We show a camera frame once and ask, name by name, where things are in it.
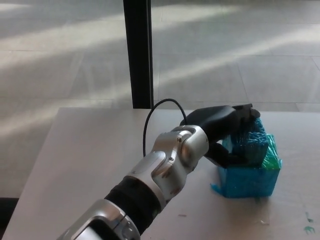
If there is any small blue cube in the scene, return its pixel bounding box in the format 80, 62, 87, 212
222, 117, 270, 166

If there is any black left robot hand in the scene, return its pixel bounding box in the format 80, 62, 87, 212
179, 103, 261, 168

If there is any big blue wrapped cube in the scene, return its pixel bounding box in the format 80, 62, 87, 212
210, 133, 284, 199

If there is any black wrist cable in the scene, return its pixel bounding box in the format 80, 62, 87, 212
141, 99, 188, 158

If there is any black window frame post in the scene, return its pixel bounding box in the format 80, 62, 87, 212
122, 0, 155, 110

